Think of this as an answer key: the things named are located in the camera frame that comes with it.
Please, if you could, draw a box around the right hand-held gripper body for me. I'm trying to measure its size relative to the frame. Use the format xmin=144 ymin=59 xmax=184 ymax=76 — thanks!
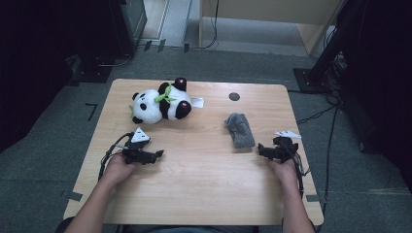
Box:
xmin=267 ymin=129 xmax=303 ymax=164

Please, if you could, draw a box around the black metal stand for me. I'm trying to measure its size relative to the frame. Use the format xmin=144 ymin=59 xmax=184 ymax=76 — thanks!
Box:
xmin=292 ymin=0 xmax=368 ymax=95

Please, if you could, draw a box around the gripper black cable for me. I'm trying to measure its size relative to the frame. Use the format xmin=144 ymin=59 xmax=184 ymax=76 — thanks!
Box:
xmin=97 ymin=131 xmax=135 ymax=183
xmin=284 ymin=141 xmax=311 ymax=199

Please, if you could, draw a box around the person's grey-blue clothing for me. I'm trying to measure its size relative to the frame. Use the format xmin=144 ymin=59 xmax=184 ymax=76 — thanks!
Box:
xmin=147 ymin=225 xmax=260 ymax=233

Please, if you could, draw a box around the long black floor cable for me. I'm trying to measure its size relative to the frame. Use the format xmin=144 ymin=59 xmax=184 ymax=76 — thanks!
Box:
xmin=315 ymin=103 xmax=340 ymax=233

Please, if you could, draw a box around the person's left hand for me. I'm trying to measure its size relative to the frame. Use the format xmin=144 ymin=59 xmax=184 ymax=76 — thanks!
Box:
xmin=106 ymin=153 xmax=144 ymax=186

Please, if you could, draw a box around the panda plush toy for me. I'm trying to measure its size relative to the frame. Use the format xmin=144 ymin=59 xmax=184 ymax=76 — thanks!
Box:
xmin=129 ymin=77 xmax=206 ymax=125

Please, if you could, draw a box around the looped black floor cable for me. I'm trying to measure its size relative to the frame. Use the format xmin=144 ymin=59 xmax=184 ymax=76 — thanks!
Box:
xmin=94 ymin=52 xmax=134 ymax=68

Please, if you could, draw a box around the short black floor cable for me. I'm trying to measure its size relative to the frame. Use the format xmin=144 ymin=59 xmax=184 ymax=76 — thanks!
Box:
xmin=295 ymin=104 xmax=338 ymax=126

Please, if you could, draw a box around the light wooden cabinet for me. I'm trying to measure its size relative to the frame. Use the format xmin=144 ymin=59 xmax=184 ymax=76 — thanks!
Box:
xmin=197 ymin=0 xmax=345 ymax=56

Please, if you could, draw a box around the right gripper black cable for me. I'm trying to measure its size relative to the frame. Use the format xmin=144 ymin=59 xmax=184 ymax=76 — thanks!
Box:
xmin=284 ymin=141 xmax=311 ymax=199

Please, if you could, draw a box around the person's right hand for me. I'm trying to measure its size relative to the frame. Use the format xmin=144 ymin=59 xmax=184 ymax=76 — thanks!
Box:
xmin=267 ymin=157 xmax=299 ymax=188

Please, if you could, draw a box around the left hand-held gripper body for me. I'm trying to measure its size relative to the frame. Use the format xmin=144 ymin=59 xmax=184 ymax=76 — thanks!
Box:
xmin=120 ymin=126 xmax=157 ymax=166

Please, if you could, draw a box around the grey cloth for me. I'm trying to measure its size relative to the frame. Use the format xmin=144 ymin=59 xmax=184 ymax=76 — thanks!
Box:
xmin=224 ymin=112 xmax=257 ymax=150

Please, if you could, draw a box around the black hanging cable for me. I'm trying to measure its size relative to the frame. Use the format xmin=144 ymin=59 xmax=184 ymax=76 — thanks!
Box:
xmin=193 ymin=0 xmax=221 ymax=50

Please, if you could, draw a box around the dark curtain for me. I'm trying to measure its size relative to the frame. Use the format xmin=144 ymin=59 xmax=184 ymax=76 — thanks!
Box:
xmin=0 ymin=0 xmax=113 ymax=153
xmin=336 ymin=0 xmax=412 ymax=192

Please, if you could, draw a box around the tangle of cables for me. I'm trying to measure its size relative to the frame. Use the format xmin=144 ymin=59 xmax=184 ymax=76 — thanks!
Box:
xmin=322 ymin=51 xmax=348 ymax=106

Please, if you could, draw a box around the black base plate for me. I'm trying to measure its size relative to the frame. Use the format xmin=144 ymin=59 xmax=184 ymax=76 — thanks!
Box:
xmin=68 ymin=62 xmax=114 ymax=84

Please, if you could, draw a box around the black cabinet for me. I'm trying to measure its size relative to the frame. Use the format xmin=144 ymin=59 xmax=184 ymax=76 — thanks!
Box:
xmin=108 ymin=0 xmax=149 ymax=60

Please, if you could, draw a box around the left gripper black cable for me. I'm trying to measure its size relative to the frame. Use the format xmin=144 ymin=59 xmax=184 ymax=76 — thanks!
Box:
xmin=97 ymin=131 xmax=135 ymax=183

